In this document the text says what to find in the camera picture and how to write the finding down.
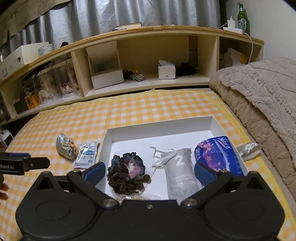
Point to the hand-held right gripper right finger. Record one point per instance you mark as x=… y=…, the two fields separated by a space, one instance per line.
x=203 y=173

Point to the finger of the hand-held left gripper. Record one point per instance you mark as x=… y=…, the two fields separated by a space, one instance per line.
x=19 y=155
x=37 y=163

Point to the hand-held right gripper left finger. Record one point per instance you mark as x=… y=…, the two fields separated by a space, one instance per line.
x=96 y=172

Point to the clear wet wipe packet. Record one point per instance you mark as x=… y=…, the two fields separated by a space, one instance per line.
x=86 y=155

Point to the grey face mask packet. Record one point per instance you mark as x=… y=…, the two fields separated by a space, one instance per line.
x=180 y=176

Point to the blue floral tissue packet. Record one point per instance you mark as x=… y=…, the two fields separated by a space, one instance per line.
x=215 y=153

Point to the dark crocheted scrunchie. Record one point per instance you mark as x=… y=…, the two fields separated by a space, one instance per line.
x=122 y=176

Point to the white shallow box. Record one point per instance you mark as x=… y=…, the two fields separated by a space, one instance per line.
x=208 y=139

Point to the clear bag of rubber bands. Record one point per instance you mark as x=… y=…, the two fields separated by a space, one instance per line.
x=138 y=197

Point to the person's left hand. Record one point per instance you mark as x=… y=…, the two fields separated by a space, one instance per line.
x=3 y=187

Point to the black storage box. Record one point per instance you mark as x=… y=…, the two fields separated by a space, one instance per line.
x=20 y=105

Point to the crumpled clear plastic bag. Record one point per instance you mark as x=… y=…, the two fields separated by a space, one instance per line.
x=248 y=149

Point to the yellow printed box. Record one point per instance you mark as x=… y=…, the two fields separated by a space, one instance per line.
x=32 y=100

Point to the cream doll in clear case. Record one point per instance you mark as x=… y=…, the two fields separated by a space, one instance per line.
x=47 y=90

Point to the yellow checkered bed sheet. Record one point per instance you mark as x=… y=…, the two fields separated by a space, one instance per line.
x=138 y=109

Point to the pink doll in clear case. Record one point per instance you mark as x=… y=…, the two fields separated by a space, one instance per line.
x=68 y=85

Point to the white box with open lid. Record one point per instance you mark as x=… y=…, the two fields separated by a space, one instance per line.
x=107 y=78

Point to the long white cardboard box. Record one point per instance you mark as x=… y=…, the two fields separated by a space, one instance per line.
x=20 y=55

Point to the beige fluffy blanket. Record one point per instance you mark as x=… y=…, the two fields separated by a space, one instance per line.
x=266 y=92

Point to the dark fluffy object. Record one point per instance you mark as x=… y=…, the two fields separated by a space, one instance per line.
x=185 y=68

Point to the white tissue box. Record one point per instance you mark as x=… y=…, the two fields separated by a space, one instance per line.
x=166 y=70

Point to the white plastic bag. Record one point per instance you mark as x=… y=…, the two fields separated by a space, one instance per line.
x=231 y=56

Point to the beige printed valance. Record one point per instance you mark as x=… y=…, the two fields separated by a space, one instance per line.
x=23 y=18

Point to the wooden headboard shelf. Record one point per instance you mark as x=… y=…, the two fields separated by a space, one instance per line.
x=161 y=30

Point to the flat beige box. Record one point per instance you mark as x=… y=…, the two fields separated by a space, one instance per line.
x=129 y=25

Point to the white power strip with charger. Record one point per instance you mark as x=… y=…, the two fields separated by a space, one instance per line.
x=231 y=24

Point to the green beer bottle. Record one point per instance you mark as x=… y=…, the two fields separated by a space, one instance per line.
x=241 y=20

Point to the grey curtain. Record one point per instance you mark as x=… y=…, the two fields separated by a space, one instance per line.
x=115 y=11

